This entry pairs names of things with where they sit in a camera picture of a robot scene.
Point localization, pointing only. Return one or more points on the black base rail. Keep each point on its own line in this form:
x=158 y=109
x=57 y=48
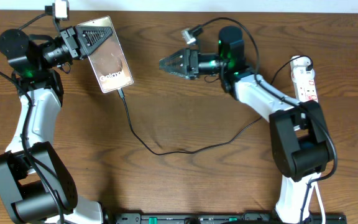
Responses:
x=136 y=218

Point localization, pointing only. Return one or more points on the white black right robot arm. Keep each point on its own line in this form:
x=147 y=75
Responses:
x=301 y=144

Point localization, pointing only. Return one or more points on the smartphone with Galaxy screen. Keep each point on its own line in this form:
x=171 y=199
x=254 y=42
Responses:
x=108 y=61

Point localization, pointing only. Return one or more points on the white power strip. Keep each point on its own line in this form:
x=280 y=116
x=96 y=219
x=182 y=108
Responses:
x=304 y=86

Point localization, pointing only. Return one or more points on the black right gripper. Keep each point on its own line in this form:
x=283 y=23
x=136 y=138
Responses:
x=188 y=55

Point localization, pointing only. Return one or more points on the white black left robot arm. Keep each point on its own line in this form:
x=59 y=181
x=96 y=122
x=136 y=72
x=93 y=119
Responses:
x=35 y=185

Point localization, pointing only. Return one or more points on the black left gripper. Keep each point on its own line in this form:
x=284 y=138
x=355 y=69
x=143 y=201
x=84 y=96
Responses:
x=79 y=48

